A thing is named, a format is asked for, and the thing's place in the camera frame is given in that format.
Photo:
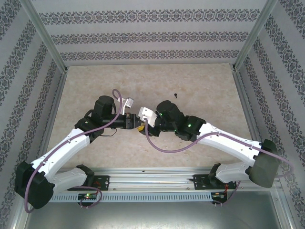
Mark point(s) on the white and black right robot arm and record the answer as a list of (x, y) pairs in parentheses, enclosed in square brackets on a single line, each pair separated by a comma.
[(226, 140)]

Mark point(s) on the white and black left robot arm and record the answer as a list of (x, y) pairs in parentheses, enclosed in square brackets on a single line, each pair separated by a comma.
[(71, 140)]

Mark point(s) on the circuit board with green light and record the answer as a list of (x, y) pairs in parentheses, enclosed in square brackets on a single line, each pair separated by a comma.
[(87, 196)]

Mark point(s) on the grey metal sheet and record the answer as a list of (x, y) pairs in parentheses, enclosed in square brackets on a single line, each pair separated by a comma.
[(152, 214)]

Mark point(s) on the aluminium side rail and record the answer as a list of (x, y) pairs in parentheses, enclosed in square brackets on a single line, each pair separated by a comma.
[(54, 114), (253, 119)]

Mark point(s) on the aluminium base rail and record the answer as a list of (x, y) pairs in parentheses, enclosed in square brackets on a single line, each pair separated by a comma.
[(152, 181)]

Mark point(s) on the black left mount plate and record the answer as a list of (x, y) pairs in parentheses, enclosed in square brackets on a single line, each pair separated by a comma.
[(102, 182)]

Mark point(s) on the black mount plate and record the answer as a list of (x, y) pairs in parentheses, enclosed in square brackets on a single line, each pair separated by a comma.
[(202, 182), (102, 182)]

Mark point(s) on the black right mount plate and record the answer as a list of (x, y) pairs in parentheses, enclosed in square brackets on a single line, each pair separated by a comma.
[(202, 182)]

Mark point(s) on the aluminium frame post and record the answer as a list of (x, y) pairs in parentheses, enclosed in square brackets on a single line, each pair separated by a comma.
[(254, 35), (45, 35)]

